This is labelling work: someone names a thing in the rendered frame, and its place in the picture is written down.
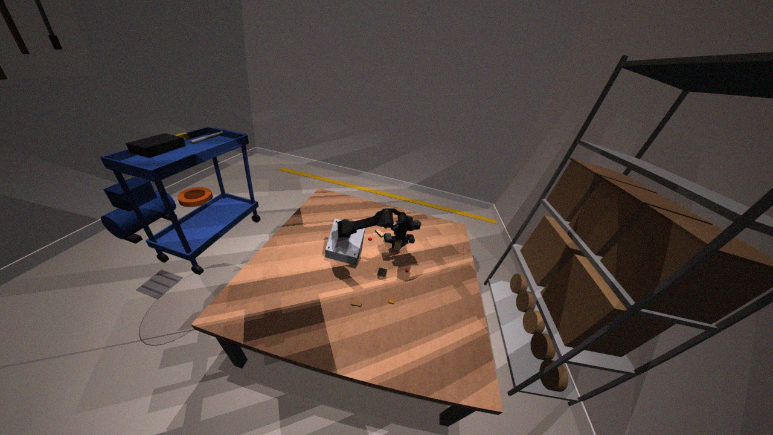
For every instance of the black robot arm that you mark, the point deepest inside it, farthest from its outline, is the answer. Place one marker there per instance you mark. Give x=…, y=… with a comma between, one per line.
x=383, y=218

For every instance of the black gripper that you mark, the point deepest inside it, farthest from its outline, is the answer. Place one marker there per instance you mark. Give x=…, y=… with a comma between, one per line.
x=399, y=236

